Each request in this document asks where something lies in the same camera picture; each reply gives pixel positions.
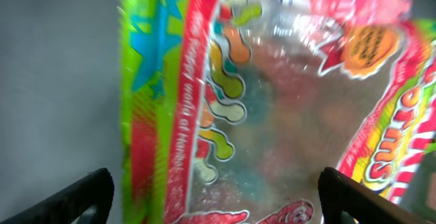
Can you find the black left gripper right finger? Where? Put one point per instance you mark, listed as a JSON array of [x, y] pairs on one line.
[[343, 200]]

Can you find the Haribo gummy candy bag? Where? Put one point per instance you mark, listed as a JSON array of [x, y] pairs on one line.
[[231, 109]]

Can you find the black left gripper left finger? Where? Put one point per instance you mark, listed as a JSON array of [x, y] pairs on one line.
[[88, 200]]

